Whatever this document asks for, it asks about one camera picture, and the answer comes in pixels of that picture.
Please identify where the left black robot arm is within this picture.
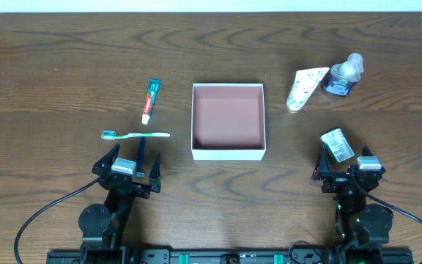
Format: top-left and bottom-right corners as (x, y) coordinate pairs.
(78, 144), (161, 264)

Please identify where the black cable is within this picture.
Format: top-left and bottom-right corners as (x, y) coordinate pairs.
(13, 177), (102, 264)
(349, 174), (422, 264)

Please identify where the left black cable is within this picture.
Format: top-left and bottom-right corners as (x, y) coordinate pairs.
(13, 177), (102, 264)

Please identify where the small green white box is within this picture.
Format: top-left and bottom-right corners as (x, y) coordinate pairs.
(320, 128), (355, 164)

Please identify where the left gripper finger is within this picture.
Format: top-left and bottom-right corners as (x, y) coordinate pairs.
(92, 143), (120, 176)
(149, 153), (161, 193)

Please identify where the Colgate toothpaste tube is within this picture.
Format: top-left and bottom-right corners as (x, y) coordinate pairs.
(141, 78), (162, 125)

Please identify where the clear blue soap dispenser bottle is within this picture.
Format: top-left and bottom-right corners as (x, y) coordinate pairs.
(322, 53), (364, 97)

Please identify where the white box pink interior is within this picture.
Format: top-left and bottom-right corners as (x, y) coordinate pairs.
(190, 83), (267, 161)

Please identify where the right black cable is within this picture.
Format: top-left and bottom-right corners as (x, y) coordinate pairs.
(349, 174), (422, 264)

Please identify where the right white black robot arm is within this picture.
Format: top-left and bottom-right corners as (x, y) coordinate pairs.
(311, 146), (393, 263)

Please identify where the dark blue razor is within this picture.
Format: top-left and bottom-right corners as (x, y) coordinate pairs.
(136, 137), (146, 178)

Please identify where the white Pantene tube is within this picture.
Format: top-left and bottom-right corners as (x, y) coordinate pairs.
(286, 67), (330, 112)

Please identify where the green white toothbrush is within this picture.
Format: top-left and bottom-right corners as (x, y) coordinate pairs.
(100, 130), (171, 140)

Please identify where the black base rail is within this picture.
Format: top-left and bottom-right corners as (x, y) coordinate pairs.
(46, 246), (414, 264)

